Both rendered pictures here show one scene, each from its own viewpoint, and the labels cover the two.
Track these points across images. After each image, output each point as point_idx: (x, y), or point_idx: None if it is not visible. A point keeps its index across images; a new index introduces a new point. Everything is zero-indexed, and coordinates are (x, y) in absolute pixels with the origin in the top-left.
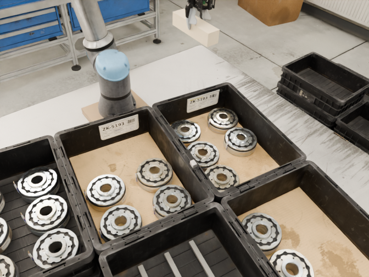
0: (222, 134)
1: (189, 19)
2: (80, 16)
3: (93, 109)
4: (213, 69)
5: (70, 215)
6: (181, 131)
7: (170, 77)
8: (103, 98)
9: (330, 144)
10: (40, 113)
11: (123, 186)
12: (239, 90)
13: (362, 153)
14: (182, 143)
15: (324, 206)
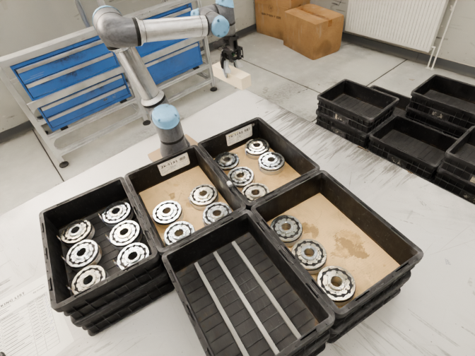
0: (257, 159)
1: (224, 69)
2: (135, 81)
3: (157, 154)
4: (254, 107)
5: (142, 234)
6: (223, 161)
7: (218, 119)
8: (162, 143)
9: (354, 156)
10: (116, 163)
11: (179, 208)
12: (266, 122)
13: (382, 160)
14: (220, 169)
15: (338, 204)
